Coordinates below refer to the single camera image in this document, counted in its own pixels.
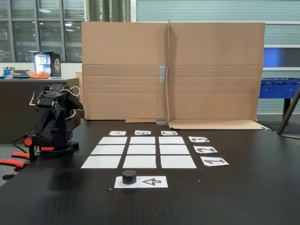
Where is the black round token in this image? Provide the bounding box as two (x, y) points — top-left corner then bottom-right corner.
(121, 170), (137, 185)

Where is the white blank grid sheet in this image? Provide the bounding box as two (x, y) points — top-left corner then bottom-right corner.
(158, 136), (186, 144)
(127, 144), (156, 155)
(90, 145), (126, 155)
(122, 155), (157, 169)
(159, 144), (190, 155)
(129, 136), (156, 144)
(160, 155), (197, 169)
(98, 136), (128, 144)
(81, 156), (122, 169)

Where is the small brown cardboard sheet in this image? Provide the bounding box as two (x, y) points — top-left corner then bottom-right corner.
(67, 72), (85, 120)

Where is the bowl of orange snacks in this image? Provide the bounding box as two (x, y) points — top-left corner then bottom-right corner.
(25, 71), (51, 79)

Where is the black clamp with red knob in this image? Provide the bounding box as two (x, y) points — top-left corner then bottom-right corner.
(23, 134), (57, 162)

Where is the dark brown counter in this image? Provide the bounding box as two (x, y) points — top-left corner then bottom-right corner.
(0, 78), (80, 144)

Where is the black mini fridge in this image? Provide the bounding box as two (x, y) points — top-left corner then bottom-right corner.
(33, 51), (62, 78)

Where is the large brown cardboard panel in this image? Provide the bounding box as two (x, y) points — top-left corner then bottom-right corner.
(81, 21), (170, 123)

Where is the white arrow paper sheet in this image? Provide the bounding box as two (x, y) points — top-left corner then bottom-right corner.
(114, 176), (169, 188)

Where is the paper label number 3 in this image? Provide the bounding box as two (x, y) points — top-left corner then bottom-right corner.
(188, 136), (210, 143)

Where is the paper label number 2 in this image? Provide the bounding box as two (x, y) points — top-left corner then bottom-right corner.
(193, 146), (218, 154)

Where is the paper label number 1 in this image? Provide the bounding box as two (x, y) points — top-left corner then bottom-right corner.
(200, 157), (230, 167)

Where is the large cardboard panel with flap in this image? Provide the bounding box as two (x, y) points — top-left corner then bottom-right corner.
(166, 20), (268, 130)

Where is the blue foosball table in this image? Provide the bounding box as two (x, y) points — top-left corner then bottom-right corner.
(259, 78), (300, 120)

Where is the brown wooden stand leg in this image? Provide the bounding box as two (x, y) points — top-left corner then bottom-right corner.
(276, 89), (300, 135)

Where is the white pink robot cable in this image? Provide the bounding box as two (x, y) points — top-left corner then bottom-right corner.
(29, 85), (84, 120)

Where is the red clamp handle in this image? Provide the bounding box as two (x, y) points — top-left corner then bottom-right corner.
(11, 151), (30, 159)
(0, 158), (25, 169)

